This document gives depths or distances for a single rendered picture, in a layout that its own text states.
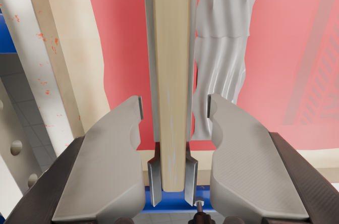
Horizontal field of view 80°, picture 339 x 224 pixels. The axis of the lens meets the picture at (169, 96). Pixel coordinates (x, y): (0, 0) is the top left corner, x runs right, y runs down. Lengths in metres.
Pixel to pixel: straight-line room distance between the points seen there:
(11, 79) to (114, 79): 1.41
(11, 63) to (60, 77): 1.33
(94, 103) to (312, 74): 0.33
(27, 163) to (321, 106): 0.47
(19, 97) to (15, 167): 1.39
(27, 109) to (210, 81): 1.57
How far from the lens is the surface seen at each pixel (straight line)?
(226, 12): 0.29
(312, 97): 0.39
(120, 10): 0.29
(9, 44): 0.41
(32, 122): 1.82
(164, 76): 0.19
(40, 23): 0.29
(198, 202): 0.41
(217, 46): 0.29
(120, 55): 0.30
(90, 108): 0.35
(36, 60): 0.30
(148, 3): 0.24
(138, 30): 0.29
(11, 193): 0.40
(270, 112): 0.37
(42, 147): 1.94
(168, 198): 0.41
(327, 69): 0.38
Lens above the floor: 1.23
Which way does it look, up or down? 61 degrees down
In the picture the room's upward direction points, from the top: 179 degrees clockwise
